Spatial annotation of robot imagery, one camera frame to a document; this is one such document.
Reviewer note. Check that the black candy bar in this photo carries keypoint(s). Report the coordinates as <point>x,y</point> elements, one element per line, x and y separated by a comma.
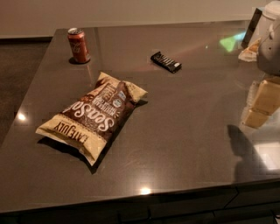
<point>167,63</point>

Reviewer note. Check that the brown and cream chip bag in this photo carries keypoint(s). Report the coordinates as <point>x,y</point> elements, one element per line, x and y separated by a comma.
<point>89,124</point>

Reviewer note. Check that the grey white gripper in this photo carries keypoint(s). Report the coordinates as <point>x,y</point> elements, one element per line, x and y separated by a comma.
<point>269,53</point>

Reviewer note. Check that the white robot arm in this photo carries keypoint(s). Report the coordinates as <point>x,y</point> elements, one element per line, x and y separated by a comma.
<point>271,12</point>

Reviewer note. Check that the red soda can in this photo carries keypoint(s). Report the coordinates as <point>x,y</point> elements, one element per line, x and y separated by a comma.
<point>77,41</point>

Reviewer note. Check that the dark panel behind robot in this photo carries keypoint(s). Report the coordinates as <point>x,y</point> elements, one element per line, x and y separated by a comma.
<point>249,35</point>

